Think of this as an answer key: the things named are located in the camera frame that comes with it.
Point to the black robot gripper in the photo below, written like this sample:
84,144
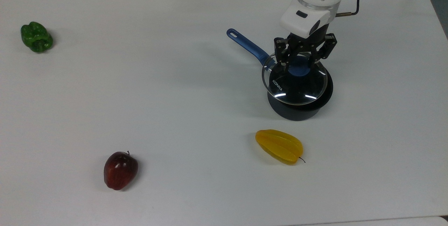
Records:
307,45

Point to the glass lid with blue knob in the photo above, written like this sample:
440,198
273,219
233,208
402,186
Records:
297,86

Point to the yellow toy starfruit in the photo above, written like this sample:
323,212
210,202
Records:
279,146

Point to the red toy apple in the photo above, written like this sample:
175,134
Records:
120,170

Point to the green toy bell pepper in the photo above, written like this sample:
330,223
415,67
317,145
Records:
36,36

